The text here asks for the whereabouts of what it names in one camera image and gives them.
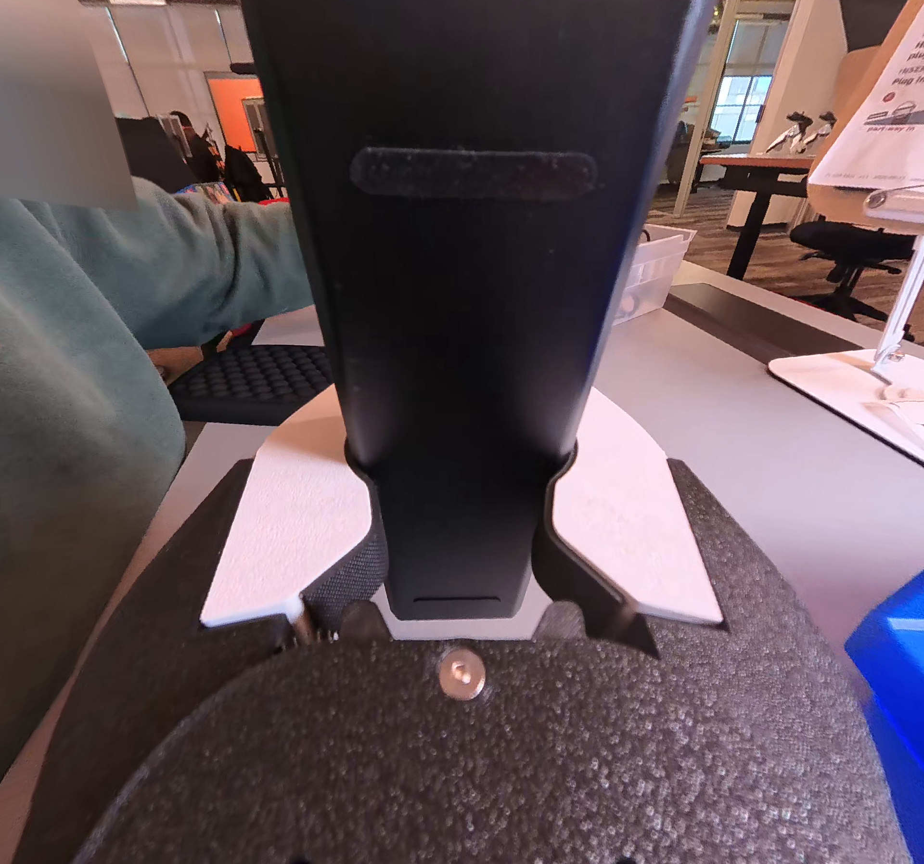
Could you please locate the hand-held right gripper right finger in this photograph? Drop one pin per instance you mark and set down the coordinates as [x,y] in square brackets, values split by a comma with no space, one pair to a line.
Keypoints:
[635,517]

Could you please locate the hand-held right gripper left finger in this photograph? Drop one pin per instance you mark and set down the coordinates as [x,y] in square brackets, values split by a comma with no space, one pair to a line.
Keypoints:
[289,517]

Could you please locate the clear plastic bin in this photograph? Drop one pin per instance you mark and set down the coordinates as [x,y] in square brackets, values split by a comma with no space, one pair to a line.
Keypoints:
[657,265]

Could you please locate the black usb hub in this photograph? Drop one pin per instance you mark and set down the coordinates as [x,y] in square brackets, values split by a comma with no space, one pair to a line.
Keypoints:
[462,301]

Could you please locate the blue plastic bin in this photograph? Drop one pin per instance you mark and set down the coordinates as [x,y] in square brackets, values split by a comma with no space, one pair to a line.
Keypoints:
[888,662]

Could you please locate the person's left forearm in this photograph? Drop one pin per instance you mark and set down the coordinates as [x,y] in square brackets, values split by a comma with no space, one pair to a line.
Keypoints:
[231,265]

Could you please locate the black mesh armrest pad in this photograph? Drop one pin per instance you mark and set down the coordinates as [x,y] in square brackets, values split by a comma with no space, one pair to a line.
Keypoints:
[252,380]

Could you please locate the white document stand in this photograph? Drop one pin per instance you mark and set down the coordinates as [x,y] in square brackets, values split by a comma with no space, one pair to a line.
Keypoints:
[816,380]

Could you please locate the black office chair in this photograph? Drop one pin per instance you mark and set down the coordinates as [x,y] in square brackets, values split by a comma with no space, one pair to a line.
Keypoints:
[852,243]

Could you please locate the wooden desk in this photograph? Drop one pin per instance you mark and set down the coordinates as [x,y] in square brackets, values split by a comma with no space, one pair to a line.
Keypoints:
[758,162]

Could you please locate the printed instruction sheet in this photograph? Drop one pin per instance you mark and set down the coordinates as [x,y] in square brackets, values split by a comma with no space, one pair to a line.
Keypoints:
[888,127]

